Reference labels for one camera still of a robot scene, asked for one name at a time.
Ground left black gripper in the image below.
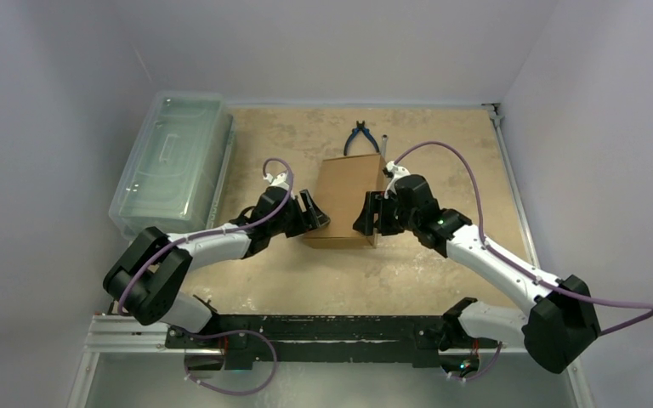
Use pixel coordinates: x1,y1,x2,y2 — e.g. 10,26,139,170
270,191,330,239

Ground brown cardboard express box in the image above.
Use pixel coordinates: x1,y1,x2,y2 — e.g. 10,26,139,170
303,154,385,250

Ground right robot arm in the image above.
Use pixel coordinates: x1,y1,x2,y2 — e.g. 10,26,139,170
353,175,601,374

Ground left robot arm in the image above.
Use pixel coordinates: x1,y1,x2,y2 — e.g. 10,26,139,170
103,187,330,348

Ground small silver wrench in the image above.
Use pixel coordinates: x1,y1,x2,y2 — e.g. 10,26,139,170
380,134,389,157

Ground clear plastic storage bin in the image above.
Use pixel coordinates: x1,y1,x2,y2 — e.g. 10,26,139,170
109,91,231,241

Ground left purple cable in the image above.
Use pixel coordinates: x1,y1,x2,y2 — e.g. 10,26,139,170
116,158,296,316

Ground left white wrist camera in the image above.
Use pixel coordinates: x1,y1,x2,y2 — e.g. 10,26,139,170
264,172,292,191

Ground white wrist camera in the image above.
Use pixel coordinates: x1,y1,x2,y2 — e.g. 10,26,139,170
264,172,292,191
383,161,410,191

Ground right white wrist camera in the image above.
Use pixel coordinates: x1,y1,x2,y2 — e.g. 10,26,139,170
383,161,410,191

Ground blue handled pliers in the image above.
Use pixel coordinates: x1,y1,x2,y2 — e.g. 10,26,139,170
343,119,382,157

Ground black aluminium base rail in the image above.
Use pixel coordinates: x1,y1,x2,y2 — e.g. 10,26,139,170
84,314,531,373

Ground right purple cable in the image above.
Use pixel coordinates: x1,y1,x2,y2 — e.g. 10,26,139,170
385,140,653,339

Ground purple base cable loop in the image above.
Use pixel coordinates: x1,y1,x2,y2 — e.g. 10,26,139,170
183,328,280,397

